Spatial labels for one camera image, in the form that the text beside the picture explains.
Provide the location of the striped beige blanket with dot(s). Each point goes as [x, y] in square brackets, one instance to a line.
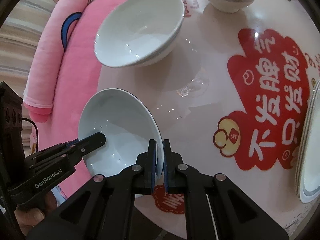
[17, 42]

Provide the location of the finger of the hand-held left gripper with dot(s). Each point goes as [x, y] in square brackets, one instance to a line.
[92, 141]
[73, 145]

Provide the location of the pink plush pillow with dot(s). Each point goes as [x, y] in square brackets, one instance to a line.
[75, 67]

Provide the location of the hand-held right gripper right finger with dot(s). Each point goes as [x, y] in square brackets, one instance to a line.
[166, 170]

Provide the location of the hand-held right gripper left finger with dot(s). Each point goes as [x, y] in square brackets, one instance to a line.
[153, 165]

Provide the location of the person's left hand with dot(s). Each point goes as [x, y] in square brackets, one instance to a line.
[32, 217]

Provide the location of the pink printed table cover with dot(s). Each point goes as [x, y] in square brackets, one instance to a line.
[225, 55]

